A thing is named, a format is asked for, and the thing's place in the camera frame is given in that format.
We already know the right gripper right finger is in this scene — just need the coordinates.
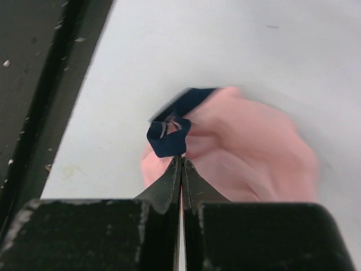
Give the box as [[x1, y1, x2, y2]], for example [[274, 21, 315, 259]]
[[182, 158, 355, 270]]

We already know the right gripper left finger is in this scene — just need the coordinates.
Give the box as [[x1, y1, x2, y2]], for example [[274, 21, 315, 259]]
[[1, 157, 181, 270]]

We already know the pink underwear navy trim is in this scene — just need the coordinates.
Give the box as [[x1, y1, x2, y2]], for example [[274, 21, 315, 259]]
[[140, 87, 319, 202]]

